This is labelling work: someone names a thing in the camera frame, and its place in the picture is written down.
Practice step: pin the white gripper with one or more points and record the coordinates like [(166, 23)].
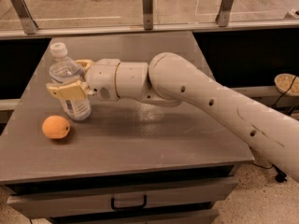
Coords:
[(102, 79)]

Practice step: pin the clear plastic water bottle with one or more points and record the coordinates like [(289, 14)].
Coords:
[(61, 69)]

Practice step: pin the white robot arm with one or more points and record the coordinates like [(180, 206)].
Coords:
[(169, 80)]

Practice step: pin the orange fruit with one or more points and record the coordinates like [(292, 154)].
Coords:
[(56, 127)]

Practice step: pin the black stand leg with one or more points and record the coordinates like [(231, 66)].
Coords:
[(281, 176)]

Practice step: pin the left metal railing bracket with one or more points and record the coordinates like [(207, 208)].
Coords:
[(28, 24)]

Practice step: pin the metal railing bracket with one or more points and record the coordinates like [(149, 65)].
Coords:
[(28, 24), (223, 16), (147, 6)]

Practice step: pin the middle metal railing bracket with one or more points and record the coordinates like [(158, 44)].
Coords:
[(147, 6)]

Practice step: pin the right metal railing bracket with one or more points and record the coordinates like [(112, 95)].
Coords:
[(223, 16)]

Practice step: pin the grey drawer with black handle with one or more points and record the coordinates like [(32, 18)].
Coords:
[(91, 201)]

